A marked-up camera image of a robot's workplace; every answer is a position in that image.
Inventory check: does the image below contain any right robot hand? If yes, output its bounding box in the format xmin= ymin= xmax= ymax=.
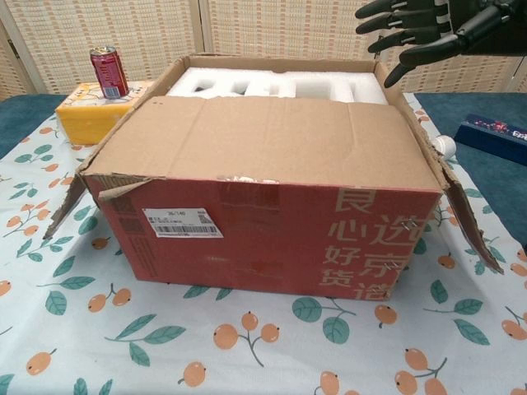
xmin=354 ymin=0 xmax=527 ymax=89

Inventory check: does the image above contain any red cardboard shipping box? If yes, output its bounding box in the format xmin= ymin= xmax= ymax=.
xmin=42 ymin=51 xmax=506 ymax=301

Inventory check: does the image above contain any dark blue long box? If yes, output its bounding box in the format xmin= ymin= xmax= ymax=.
xmin=454 ymin=113 xmax=527 ymax=168

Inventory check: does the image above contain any white foam packing insert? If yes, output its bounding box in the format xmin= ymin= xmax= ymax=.
xmin=166 ymin=67 xmax=388 ymax=106

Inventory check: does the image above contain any woven folding screen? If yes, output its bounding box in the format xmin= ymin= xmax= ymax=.
xmin=0 ymin=0 xmax=527 ymax=102

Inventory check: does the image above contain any red soda can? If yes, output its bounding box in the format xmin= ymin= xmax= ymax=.
xmin=90 ymin=44 xmax=130 ymax=100

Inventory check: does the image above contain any yellow cartoon tissue pack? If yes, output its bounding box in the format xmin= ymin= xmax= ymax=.
xmin=55 ymin=81 xmax=156 ymax=145

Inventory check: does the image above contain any floral fruit print tablecloth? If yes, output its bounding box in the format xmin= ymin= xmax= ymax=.
xmin=0 ymin=92 xmax=527 ymax=395

